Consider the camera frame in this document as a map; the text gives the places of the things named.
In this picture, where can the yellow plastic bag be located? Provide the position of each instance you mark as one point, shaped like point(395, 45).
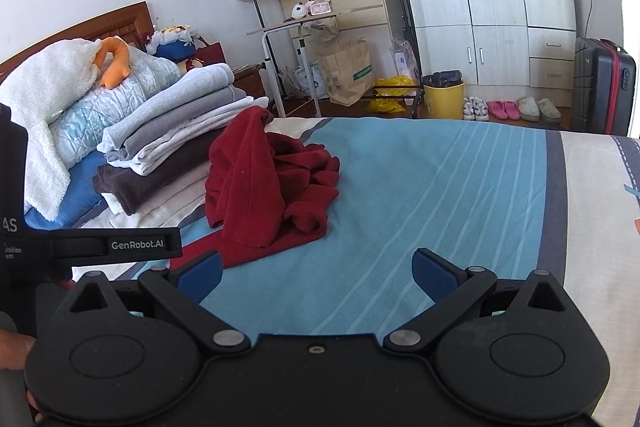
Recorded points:
point(392, 95)

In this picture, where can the light grey folded garment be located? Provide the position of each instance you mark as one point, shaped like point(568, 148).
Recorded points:
point(196, 83)

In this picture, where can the grey slippers pair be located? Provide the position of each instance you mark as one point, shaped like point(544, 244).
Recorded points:
point(533, 110)

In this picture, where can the pink slippers pair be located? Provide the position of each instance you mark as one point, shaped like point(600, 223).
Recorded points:
point(504, 110)

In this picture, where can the brown paper bag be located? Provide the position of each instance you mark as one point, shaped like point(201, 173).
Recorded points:
point(347, 71)

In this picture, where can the wooden headboard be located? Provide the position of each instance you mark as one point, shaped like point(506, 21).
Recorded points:
point(133, 23)

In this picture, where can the red knit cardigan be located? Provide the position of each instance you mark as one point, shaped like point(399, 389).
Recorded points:
point(266, 191)

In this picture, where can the orange plush toy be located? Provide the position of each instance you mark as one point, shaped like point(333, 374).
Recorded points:
point(119, 68)

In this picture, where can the black red suitcase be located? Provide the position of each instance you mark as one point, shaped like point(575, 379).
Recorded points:
point(603, 87)

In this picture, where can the white fluffy blanket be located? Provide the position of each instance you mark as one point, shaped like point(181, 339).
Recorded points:
point(37, 92)

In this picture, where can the person's left hand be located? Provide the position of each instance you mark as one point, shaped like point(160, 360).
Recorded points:
point(18, 406)

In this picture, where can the clear plastic bag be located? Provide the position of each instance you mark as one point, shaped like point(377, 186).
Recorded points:
point(404, 59)

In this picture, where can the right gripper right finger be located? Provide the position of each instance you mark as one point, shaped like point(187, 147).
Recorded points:
point(454, 292)

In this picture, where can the blue white plush toy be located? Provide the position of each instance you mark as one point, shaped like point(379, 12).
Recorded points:
point(176, 43)

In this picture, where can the striped blue bed sheet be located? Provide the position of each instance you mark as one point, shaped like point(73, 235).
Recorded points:
point(555, 215)

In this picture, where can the white folded garment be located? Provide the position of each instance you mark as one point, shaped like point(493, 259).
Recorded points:
point(153, 155)

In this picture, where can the cream folded garment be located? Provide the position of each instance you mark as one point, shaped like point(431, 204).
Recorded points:
point(168, 207)

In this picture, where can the light blue quilted pillow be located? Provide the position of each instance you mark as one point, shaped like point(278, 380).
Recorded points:
point(78, 131)

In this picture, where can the white sneakers pair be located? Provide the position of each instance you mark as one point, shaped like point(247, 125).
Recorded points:
point(475, 109)

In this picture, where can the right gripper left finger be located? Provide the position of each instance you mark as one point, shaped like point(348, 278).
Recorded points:
point(176, 296)

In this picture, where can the dark red gift bag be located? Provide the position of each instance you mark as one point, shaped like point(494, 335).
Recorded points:
point(209, 53)

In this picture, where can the yellow trash bin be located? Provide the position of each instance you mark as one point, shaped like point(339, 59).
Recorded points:
point(444, 94)

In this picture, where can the small pink white toy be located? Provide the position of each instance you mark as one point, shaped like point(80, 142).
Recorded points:
point(310, 8)

